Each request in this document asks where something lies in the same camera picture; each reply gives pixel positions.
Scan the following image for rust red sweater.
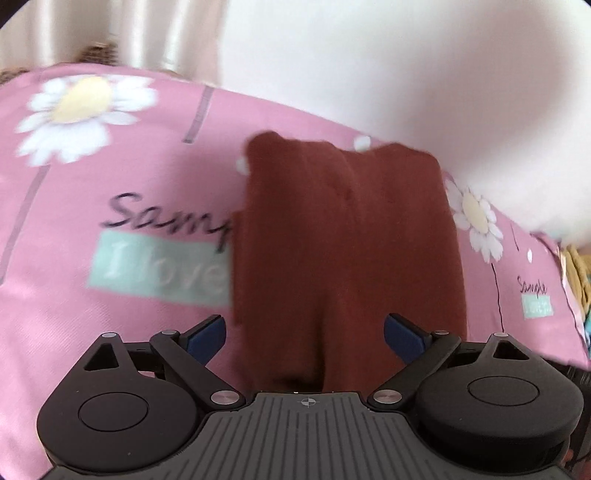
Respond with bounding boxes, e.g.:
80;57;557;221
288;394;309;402
232;132;467;393

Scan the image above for yellow cloth at bedside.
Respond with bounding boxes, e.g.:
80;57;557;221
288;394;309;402
561;245;590;319

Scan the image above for pink floral bed sheet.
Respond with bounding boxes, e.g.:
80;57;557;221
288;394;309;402
1;64;590;479

